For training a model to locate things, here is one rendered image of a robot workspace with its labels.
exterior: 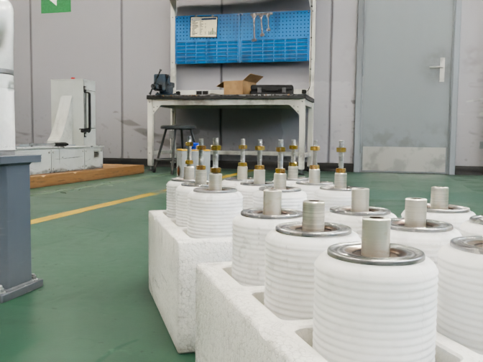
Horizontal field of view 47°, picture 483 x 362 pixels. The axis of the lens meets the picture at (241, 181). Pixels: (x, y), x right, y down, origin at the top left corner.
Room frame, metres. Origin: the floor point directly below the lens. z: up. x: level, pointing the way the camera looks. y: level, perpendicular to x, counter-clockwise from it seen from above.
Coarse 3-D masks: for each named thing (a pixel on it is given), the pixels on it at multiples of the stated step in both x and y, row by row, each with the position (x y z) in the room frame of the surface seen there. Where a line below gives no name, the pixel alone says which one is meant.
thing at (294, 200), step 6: (258, 192) 0.96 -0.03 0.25; (282, 192) 0.94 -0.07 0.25; (288, 192) 0.94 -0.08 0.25; (294, 192) 0.94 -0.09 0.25; (300, 192) 0.95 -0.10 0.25; (258, 198) 0.95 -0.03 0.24; (282, 198) 0.93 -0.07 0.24; (288, 198) 0.93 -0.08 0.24; (294, 198) 0.94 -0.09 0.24; (300, 198) 0.95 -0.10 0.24; (306, 198) 0.97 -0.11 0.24; (258, 204) 0.95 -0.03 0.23; (282, 204) 0.93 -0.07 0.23; (288, 204) 0.93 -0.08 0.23; (294, 204) 0.94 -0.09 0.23; (300, 204) 0.94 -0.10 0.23
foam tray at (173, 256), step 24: (168, 240) 0.94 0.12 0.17; (192, 240) 0.87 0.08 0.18; (216, 240) 0.87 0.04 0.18; (168, 264) 0.94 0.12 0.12; (192, 264) 0.86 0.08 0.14; (168, 288) 0.94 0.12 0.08; (192, 288) 0.86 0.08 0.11; (168, 312) 0.94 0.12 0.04; (192, 312) 0.86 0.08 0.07; (192, 336) 0.86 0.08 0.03
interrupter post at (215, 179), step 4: (212, 176) 0.93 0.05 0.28; (216, 176) 0.93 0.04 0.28; (220, 176) 0.94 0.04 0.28; (212, 180) 0.93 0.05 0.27; (216, 180) 0.93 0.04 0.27; (220, 180) 0.94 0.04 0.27; (212, 184) 0.93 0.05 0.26; (216, 184) 0.93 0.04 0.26; (220, 184) 0.94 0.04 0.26; (212, 188) 0.93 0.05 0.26; (216, 188) 0.93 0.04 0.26; (220, 188) 0.94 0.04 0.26
